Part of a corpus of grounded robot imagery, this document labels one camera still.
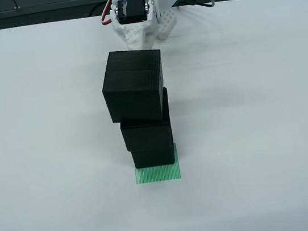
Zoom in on black cube with seam line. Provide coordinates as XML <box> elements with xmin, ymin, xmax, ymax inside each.
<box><xmin>95</xmin><ymin>44</ymin><xmax>171</xmax><ymax>127</ymax></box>

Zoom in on smooth black cube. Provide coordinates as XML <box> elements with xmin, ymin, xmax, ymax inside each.
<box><xmin>130</xmin><ymin>143</ymin><xmax>177</xmax><ymax>171</ymax></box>
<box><xmin>115</xmin><ymin>86</ymin><xmax>175</xmax><ymax>152</ymax></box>

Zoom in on green striped square patch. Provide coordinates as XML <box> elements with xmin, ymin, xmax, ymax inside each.
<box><xmin>131</xmin><ymin>142</ymin><xmax>182</xmax><ymax>185</ymax></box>

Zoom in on red white black servo wires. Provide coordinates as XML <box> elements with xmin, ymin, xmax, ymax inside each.
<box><xmin>97</xmin><ymin>0</ymin><xmax>119</xmax><ymax>26</ymax></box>

